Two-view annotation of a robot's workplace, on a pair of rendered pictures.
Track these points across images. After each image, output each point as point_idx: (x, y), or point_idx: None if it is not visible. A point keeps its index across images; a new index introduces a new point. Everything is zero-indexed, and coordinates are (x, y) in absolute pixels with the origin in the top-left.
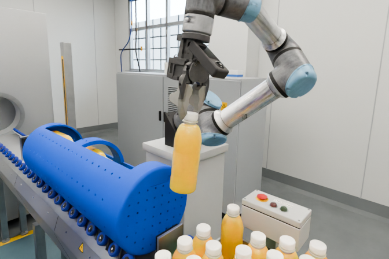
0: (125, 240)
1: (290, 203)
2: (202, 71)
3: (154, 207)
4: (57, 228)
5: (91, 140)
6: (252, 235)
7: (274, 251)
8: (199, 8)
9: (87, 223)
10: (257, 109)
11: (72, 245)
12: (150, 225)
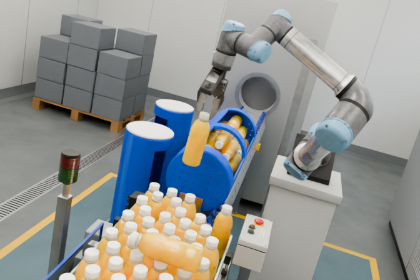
0: (169, 182)
1: (265, 237)
2: (215, 89)
3: (195, 177)
4: None
5: (222, 126)
6: (199, 213)
7: (189, 220)
8: (217, 47)
9: None
10: (315, 152)
11: None
12: (189, 187)
